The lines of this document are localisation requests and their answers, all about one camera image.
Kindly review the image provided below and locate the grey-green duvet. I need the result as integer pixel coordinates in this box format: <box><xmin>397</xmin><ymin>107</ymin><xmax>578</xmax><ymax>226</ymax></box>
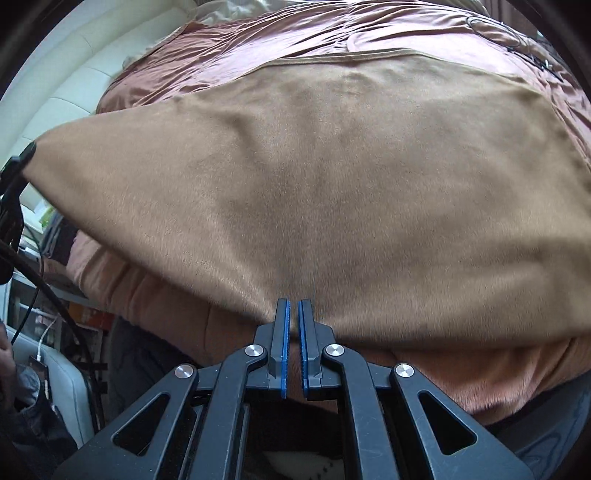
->
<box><xmin>189</xmin><ymin>0</ymin><xmax>301</xmax><ymax>26</ymax></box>

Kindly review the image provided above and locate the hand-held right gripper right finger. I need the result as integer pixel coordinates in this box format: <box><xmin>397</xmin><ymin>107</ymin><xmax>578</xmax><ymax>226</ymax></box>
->
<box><xmin>297</xmin><ymin>299</ymin><xmax>536</xmax><ymax>480</ymax></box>

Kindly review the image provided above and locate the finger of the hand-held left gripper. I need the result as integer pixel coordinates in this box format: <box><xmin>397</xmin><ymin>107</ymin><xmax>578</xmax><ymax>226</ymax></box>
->
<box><xmin>9</xmin><ymin>141</ymin><xmax>38</xmax><ymax>174</ymax></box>

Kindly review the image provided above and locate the dark phone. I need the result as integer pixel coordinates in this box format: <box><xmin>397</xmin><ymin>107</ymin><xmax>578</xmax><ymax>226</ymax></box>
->
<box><xmin>28</xmin><ymin>354</ymin><xmax>52</xmax><ymax>409</ymax></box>

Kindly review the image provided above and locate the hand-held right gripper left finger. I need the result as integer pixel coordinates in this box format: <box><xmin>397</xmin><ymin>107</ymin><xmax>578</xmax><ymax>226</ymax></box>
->
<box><xmin>53</xmin><ymin>298</ymin><xmax>291</xmax><ymax>480</ymax></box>

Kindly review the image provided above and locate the person's left leg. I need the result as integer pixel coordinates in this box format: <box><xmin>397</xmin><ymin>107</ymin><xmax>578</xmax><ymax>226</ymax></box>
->
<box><xmin>0</xmin><ymin>388</ymin><xmax>79</xmax><ymax>480</ymax></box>

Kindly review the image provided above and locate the brown printed t-shirt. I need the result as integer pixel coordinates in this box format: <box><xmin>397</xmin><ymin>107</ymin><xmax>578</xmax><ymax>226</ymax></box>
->
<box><xmin>21</xmin><ymin>46</ymin><xmax>591</xmax><ymax>354</ymax></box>

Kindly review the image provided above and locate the cluttered bedside shelf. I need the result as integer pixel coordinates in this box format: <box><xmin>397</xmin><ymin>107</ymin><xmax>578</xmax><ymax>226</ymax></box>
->
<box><xmin>9</xmin><ymin>263</ymin><xmax>114</xmax><ymax>370</ymax></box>

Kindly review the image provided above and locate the grey leather seat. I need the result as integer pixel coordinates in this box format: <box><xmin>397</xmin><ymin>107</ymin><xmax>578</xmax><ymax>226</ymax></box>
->
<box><xmin>18</xmin><ymin>348</ymin><xmax>95</xmax><ymax>444</ymax></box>

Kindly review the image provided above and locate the rust-coloured bed blanket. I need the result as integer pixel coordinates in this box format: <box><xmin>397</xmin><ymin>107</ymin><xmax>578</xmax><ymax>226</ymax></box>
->
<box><xmin>69</xmin><ymin>0</ymin><xmax>591</xmax><ymax>428</ymax></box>

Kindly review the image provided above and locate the black plastic double frame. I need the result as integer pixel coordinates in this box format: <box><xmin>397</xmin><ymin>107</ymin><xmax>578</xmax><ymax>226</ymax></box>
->
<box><xmin>505</xmin><ymin>41</ymin><xmax>566</xmax><ymax>84</ymax></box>

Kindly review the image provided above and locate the white charging cable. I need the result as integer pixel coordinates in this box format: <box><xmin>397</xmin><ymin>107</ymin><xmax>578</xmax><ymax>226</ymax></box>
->
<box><xmin>38</xmin><ymin>320</ymin><xmax>63</xmax><ymax>363</ymax></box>

